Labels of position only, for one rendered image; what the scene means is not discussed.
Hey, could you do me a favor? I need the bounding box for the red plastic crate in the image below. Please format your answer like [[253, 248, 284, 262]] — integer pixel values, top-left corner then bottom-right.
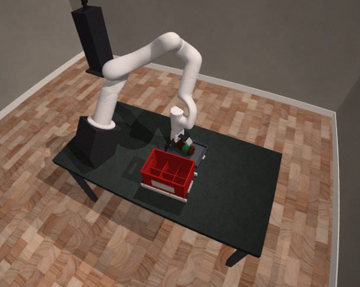
[[141, 148, 195, 198]]

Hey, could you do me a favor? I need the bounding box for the brown bottle with green label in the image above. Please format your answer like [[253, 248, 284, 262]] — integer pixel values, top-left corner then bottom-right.
[[177, 141, 195, 156]]

